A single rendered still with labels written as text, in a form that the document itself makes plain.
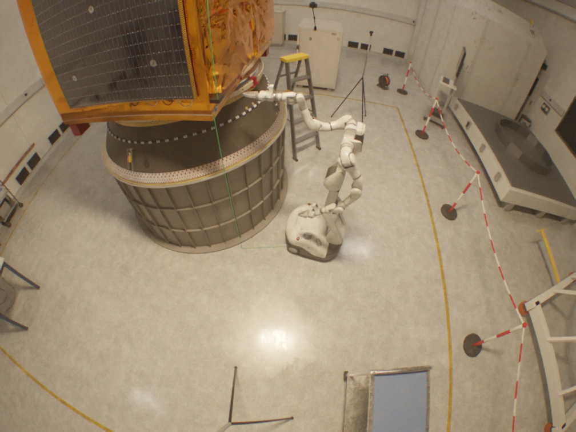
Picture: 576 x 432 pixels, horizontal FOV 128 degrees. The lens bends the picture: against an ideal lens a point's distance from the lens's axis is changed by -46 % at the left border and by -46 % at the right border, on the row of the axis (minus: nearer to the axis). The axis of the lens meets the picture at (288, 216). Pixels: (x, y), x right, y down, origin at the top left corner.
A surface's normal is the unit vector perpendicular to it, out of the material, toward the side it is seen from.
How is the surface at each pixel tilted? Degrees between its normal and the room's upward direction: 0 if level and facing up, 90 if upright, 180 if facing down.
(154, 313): 0
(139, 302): 0
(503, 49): 90
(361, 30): 90
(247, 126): 62
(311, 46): 90
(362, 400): 0
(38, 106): 90
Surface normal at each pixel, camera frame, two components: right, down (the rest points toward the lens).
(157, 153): 0.04, 0.44
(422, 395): 0.03, -0.58
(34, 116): 0.99, 0.12
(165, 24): -0.15, 0.80
